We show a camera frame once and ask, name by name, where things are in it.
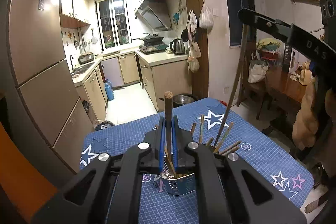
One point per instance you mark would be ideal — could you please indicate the kitchen window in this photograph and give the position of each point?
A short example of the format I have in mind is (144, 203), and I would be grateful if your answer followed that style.
(113, 23)

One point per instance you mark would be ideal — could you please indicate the wooden chair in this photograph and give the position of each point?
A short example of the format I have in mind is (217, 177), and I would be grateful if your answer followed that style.
(250, 84)

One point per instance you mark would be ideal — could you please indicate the wooden chopstick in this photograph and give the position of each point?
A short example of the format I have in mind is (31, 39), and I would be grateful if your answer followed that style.
(209, 142)
(193, 128)
(201, 129)
(223, 138)
(236, 81)
(234, 149)
(168, 100)
(236, 144)

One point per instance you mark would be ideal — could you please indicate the white plastic bag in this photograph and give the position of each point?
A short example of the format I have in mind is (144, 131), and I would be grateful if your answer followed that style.
(206, 19)

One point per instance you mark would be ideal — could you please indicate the dark wooden side table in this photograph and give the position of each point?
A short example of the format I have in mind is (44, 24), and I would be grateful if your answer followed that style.
(286, 93)

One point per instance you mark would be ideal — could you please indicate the blue star tablecloth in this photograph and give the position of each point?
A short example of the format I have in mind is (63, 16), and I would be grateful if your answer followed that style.
(157, 205)

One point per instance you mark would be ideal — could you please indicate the person right hand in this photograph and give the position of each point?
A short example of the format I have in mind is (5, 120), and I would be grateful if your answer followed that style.
(306, 124)

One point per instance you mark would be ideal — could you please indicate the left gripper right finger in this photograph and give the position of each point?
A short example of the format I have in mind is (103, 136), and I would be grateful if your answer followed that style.
(229, 190)

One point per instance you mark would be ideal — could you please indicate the range hood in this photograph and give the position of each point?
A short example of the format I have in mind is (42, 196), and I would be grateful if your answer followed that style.
(155, 14)

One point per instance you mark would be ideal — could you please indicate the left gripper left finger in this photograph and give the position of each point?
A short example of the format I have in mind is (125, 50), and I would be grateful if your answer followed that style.
(108, 190)

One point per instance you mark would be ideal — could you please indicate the grey refrigerator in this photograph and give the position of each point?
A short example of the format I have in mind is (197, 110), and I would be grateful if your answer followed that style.
(47, 118)

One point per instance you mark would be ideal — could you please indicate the black product box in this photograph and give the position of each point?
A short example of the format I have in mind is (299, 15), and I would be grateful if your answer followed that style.
(290, 60)

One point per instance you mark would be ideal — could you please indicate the orange wooden cabinet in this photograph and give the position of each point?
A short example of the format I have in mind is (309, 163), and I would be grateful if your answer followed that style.
(25, 187)

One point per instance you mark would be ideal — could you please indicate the teal perforated utensil holder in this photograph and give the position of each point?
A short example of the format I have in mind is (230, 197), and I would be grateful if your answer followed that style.
(195, 169)

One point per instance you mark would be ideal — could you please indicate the black wok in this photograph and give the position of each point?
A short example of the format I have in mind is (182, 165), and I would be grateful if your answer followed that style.
(151, 40)

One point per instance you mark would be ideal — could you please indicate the electric kettle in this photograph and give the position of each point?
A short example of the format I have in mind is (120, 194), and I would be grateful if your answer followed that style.
(177, 47)

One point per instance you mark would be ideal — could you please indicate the blue gas cylinder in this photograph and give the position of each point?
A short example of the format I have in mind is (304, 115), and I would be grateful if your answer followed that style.
(109, 90)

